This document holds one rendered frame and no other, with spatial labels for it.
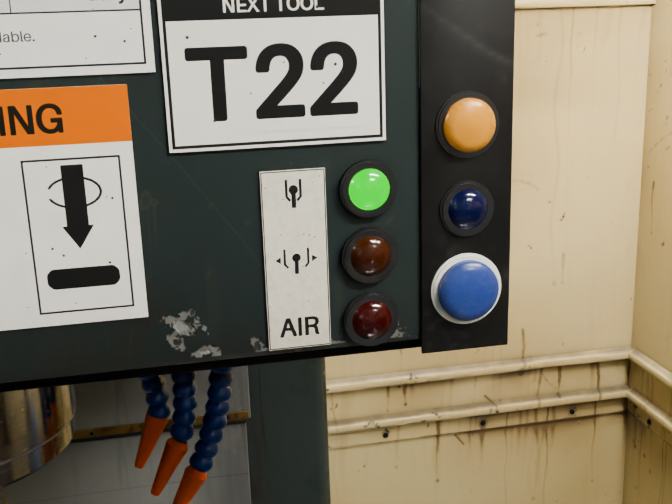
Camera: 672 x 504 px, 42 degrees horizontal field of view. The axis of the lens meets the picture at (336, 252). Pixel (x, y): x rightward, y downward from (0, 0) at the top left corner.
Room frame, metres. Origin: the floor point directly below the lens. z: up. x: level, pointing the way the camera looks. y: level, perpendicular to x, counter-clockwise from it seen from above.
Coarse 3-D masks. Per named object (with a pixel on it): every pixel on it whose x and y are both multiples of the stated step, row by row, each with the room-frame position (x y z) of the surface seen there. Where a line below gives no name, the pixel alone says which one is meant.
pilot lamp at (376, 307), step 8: (368, 304) 0.39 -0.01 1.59; (376, 304) 0.39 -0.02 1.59; (384, 304) 0.39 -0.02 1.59; (360, 312) 0.39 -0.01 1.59; (368, 312) 0.39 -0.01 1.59; (376, 312) 0.39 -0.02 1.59; (384, 312) 0.39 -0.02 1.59; (352, 320) 0.39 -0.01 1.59; (360, 320) 0.39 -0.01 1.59; (368, 320) 0.39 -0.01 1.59; (376, 320) 0.39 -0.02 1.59; (384, 320) 0.39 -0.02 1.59; (360, 328) 0.39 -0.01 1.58; (368, 328) 0.39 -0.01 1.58; (376, 328) 0.39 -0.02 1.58; (384, 328) 0.39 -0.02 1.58; (360, 336) 0.39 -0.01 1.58; (368, 336) 0.39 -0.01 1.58; (376, 336) 0.39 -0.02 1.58
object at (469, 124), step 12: (456, 108) 0.40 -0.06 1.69; (468, 108) 0.40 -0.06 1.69; (480, 108) 0.40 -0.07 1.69; (444, 120) 0.40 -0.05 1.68; (456, 120) 0.40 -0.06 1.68; (468, 120) 0.40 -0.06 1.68; (480, 120) 0.40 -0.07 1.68; (492, 120) 0.40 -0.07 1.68; (444, 132) 0.40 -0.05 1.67; (456, 132) 0.40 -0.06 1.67; (468, 132) 0.40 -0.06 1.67; (480, 132) 0.40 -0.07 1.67; (492, 132) 0.40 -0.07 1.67; (456, 144) 0.40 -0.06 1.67; (468, 144) 0.40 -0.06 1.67; (480, 144) 0.40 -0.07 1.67
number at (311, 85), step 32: (256, 32) 0.39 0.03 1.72; (288, 32) 0.39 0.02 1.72; (320, 32) 0.39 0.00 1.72; (352, 32) 0.40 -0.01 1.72; (256, 64) 0.39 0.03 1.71; (288, 64) 0.39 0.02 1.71; (320, 64) 0.39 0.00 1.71; (352, 64) 0.40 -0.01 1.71; (256, 96) 0.39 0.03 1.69; (288, 96) 0.39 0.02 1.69; (320, 96) 0.39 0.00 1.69; (352, 96) 0.40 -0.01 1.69; (256, 128) 0.39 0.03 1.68; (288, 128) 0.39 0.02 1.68; (320, 128) 0.39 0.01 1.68
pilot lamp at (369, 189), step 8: (360, 176) 0.39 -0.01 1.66; (368, 176) 0.39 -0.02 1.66; (376, 176) 0.39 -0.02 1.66; (384, 176) 0.39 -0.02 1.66; (352, 184) 0.39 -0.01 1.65; (360, 184) 0.39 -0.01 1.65; (368, 184) 0.39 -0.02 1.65; (376, 184) 0.39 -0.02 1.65; (384, 184) 0.39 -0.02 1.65; (352, 192) 0.39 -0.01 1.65; (360, 192) 0.39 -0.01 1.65; (368, 192) 0.39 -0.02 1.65; (376, 192) 0.39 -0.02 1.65; (384, 192) 0.39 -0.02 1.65; (352, 200) 0.39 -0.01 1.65; (360, 200) 0.39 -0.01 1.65; (368, 200) 0.39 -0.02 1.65; (376, 200) 0.39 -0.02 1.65; (384, 200) 0.39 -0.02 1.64; (360, 208) 0.39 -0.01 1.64; (368, 208) 0.39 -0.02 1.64; (376, 208) 0.39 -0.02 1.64
